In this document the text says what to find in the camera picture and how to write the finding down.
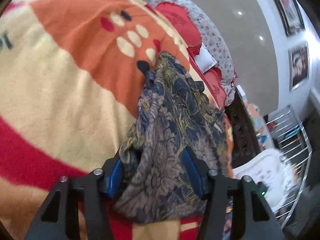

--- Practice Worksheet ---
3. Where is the lower framed wall picture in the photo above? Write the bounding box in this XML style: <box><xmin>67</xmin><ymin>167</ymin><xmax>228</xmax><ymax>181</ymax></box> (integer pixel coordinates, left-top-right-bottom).
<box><xmin>289</xmin><ymin>41</ymin><xmax>309</xmax><ymax>90</ymax></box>

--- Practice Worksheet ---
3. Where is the left red heart pillow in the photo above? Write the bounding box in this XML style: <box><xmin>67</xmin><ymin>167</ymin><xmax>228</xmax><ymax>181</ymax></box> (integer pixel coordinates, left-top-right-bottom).
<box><xmin>155</xmin><ymin>2</ymin><xmax>202</xmax><ymax>56</ymax></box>

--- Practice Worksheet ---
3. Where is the red heart pillow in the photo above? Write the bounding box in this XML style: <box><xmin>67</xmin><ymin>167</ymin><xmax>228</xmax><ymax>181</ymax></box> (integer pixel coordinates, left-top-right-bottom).
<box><xmin>204</xmin><ymin>67</ymin><xmax>227</xmax><ymax>109</ymax></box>
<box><xmin>155</xmin><ymin>2</ymin><xmax>202</xmax><ymax>56</ymax></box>

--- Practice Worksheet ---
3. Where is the upper framed wall picture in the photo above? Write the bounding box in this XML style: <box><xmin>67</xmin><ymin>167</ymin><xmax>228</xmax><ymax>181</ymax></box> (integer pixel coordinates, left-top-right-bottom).
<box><xmin>274</xmin><ymin>0</ymin><xmax>305</xmax><ymax>36</ymax></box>

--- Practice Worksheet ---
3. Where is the framed wall picture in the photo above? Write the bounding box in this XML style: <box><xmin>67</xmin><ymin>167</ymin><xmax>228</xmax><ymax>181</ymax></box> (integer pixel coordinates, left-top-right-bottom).
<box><xmin>289</xmin><ymin>41</ymin><xmax>309</xmax><ymax>90</ymax></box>
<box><xmin>274</xmin><ymin>0</ymin><xmax>305</xmax><ymax>36</ymax></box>

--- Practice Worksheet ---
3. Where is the dark carved wooden bedframe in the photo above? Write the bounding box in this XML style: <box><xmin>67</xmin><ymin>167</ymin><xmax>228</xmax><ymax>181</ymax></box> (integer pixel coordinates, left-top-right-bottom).
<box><xmin>225</xmin><ymin>89</ymin><xmax>260</xmax><ymax>168</ymax></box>

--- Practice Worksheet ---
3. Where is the blue yellow paisley garment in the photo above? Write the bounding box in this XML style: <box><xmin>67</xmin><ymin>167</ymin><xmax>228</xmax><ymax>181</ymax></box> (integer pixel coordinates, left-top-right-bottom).
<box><xmin>115</xmin><ymin>52</ymin><xmax>228</xmax><ymax>224</ymax></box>

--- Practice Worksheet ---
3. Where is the right red heart pillow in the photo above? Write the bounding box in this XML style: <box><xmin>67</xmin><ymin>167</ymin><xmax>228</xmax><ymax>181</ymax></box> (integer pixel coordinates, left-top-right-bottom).
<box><xmin>204</xmin><ymin>67</ymin><xmax>227</xmax><ymax>109</ymax></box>

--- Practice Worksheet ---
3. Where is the orange cream floral blanket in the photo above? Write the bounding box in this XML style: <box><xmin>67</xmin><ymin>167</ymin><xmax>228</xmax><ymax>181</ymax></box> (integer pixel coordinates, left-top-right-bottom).
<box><xmin>1</xmin><ymin>0</ymin><xmax>223</xmax><ymax>239</ymax></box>

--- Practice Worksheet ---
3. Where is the metal drying rack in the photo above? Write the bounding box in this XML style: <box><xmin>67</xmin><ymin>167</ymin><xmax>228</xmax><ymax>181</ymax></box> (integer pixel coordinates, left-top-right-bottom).
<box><xmin>266</xmin><ymin>105</ymin><xmax>312</xmax><ymax>228</ymax></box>

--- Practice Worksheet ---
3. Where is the white square pillow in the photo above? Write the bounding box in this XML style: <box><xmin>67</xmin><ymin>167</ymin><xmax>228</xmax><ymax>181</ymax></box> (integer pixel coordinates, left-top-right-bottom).
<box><xmin>194</xmin><ymin>43</ymin><xmax>217</xmax><ymax>74</ymax></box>

